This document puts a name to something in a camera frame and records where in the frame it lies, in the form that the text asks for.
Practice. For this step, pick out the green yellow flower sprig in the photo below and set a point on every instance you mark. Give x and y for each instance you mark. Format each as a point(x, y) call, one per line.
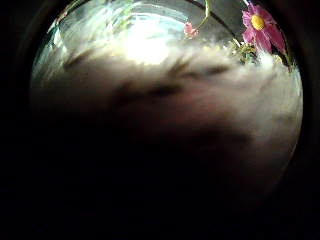
point(246, 51)

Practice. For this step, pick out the small pink flower bud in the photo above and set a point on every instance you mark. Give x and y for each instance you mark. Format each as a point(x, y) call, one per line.
point(190, 30)

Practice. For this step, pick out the pink flower with yellow centre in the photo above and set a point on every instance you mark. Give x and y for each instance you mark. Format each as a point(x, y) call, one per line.
point(261, 30)

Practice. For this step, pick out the white fluffy flower bunch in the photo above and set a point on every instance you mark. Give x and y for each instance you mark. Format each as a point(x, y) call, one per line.
point(206, 100)

